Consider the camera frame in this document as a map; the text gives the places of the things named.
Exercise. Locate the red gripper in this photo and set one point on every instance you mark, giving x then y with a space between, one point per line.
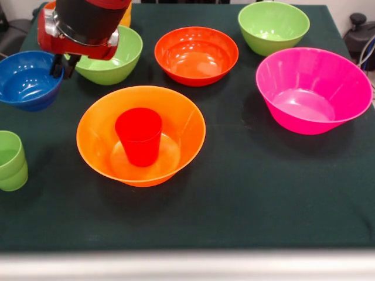
73 49

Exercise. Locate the small blue plastic bowl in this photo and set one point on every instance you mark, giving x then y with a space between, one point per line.
26 87

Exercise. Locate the red plastic cup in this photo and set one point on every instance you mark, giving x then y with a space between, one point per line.
140 146

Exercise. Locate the green plastic bowl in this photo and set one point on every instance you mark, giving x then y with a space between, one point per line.
272 23
117 70

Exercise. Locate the orange-red plastic cup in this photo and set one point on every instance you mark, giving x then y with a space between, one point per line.
50 5

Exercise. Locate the green plastic cup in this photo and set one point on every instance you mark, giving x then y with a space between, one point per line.
11 152
14 183

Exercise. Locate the red-orange plastic bowl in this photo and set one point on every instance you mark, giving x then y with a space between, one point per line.
196 55

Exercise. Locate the large orange plastic bowl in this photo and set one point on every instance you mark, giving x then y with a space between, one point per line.
181 131

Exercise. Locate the dark green table cloth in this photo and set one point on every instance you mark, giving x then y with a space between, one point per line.
263 190

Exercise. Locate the large pink plastic bowl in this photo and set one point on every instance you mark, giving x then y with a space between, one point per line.
310 87

